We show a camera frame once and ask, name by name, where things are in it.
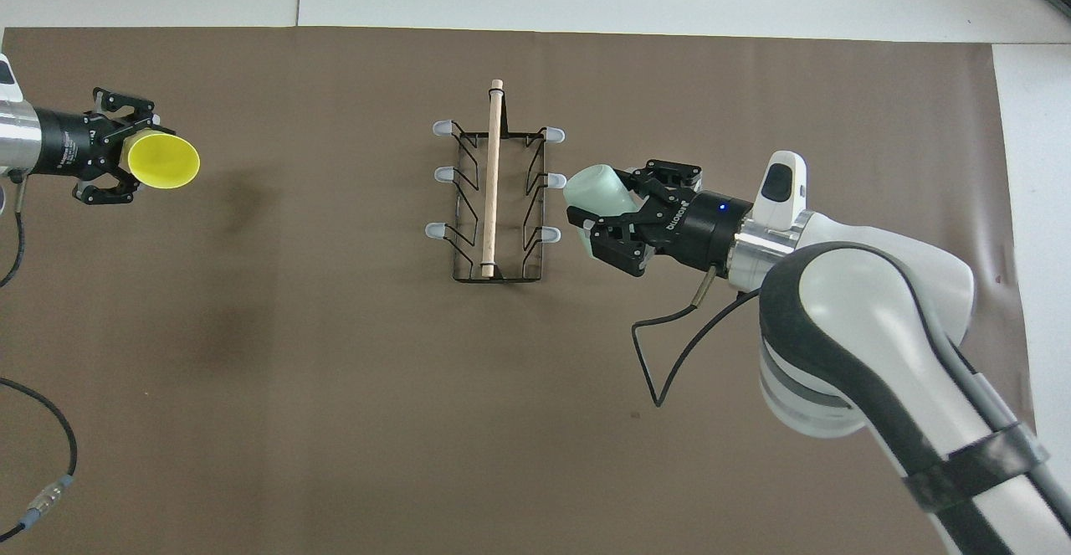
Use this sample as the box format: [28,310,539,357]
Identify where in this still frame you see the brown paper table mat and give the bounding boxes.
[0,26,1053,555]

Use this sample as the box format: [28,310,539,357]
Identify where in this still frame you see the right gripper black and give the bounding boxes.
[566,159,747,278]

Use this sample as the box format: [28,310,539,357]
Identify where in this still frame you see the black wire cup rack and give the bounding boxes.
[425,79,568,284]

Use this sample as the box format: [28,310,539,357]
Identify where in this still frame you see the yellow plastic cup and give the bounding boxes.
[126,130,202,189]

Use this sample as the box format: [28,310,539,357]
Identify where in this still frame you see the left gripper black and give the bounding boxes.
[35,86,177,207]

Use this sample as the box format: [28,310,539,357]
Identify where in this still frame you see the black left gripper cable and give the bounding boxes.
[0,172,78,541]

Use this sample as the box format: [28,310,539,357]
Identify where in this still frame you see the pale green plastic cup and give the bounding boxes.
[562,164,641,259]

